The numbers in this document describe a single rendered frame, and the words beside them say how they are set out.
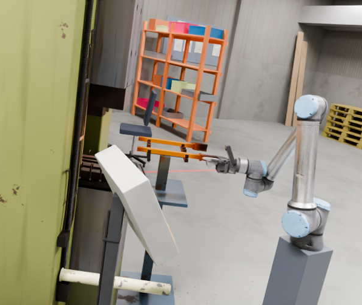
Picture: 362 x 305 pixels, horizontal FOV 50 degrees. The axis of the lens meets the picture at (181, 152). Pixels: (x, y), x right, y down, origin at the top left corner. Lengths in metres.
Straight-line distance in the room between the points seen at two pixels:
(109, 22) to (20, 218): 0.81
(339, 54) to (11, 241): 11.12
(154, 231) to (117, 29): 0.81
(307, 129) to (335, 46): 10.16
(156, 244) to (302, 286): 1.37
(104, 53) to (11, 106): 0.42
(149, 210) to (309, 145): 1.16
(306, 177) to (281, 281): 0.69
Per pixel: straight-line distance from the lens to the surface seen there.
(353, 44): 11.84
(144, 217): 1.11
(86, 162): 1.82
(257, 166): 2.23
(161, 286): 1.63
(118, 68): 1.58
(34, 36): 1.37
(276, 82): 11.32
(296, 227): 2.12
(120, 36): 1.58
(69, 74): 1.34
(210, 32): 6.83
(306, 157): 2.07
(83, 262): 1.89
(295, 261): 2.35
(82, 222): 1.79
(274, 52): 11.11
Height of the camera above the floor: 1.55
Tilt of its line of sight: 15 degrees down
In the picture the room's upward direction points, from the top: 10 degrees clockwise
